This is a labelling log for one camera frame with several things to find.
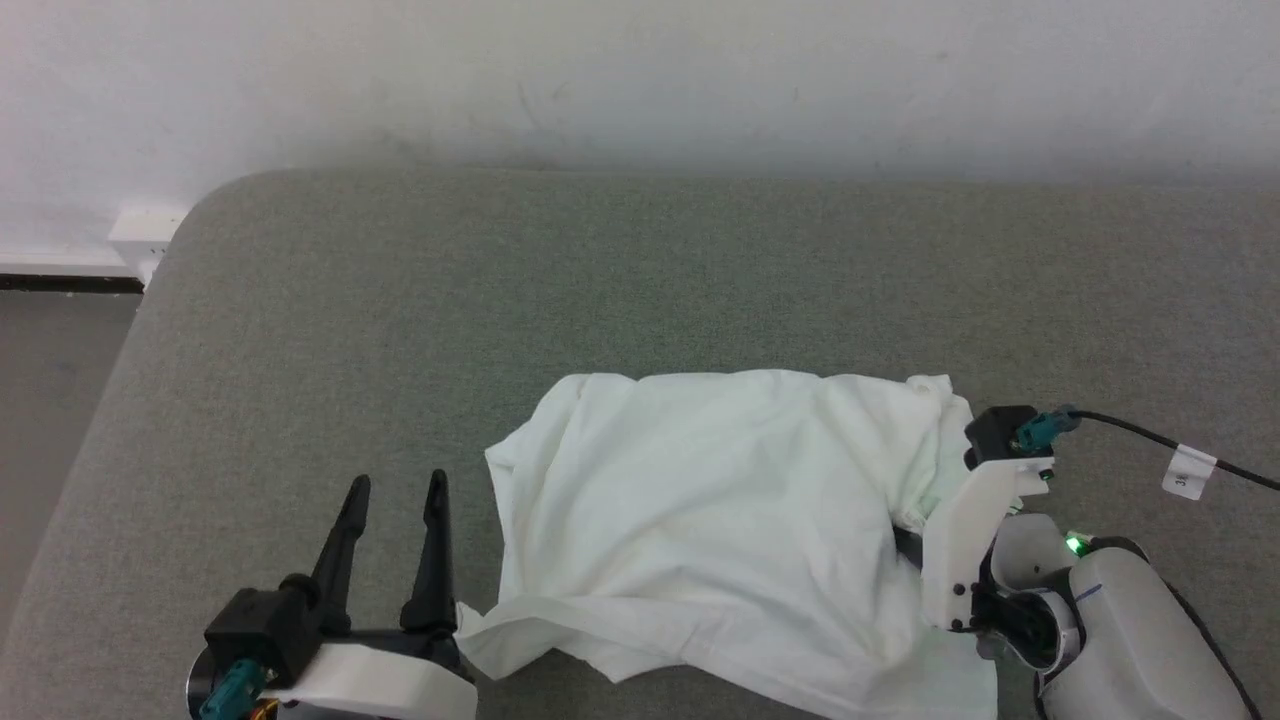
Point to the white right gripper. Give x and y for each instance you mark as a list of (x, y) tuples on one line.
[(960, 550)]

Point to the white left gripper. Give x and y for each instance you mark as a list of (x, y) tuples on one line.
[(380, 685)]

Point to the white long-sleeve garment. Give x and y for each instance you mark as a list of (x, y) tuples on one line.
[(720, 500)]

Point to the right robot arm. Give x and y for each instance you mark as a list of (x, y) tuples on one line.
[(1140, 640)]

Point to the grey fabric sofa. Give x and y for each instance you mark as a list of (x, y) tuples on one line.
[(500, 300)]

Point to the black baseboard strip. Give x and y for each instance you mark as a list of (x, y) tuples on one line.
[(70, 283)]

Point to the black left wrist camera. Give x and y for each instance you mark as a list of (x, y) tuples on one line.
[(265, 625)]

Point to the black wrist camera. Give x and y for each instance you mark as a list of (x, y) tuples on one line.
[(995, 432), (265, 625)]

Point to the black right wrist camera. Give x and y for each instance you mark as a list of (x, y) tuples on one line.
[(995, 432)]

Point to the white wall socket box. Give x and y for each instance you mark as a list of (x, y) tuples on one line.
[(148, 232)]

